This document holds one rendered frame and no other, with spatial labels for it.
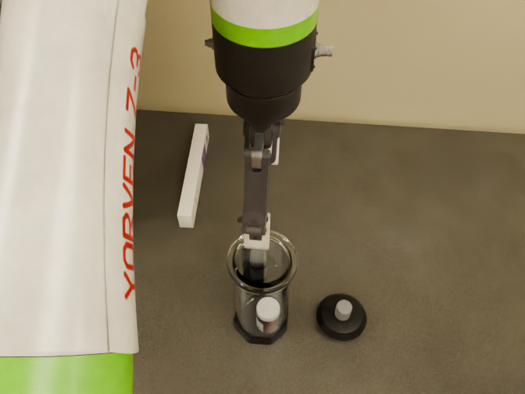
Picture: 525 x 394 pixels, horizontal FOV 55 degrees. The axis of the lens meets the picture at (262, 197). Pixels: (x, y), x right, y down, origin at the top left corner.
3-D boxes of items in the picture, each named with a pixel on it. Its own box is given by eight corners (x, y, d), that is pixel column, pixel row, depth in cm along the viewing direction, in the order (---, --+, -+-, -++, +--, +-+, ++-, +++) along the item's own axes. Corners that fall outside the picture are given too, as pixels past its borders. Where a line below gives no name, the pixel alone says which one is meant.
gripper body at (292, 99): (300, 102, 45) (294, 168, 53) (305, 44, 50) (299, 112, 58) (218, 95, 46) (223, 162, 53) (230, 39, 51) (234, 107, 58)
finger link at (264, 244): (270, 212, 56) (269, 217, 55) (269, 245, 61) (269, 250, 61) (243, 209, 56) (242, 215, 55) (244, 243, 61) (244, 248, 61)
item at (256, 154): (274, 114, 52) (272, 116, 47) (270, 164, 53) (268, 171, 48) (251, 112, 52) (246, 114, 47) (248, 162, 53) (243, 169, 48)
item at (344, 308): (316, 296, 97) (319, 281, 91) (363, 300, 96) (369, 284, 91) (314, 342, 91) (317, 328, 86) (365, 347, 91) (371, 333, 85)
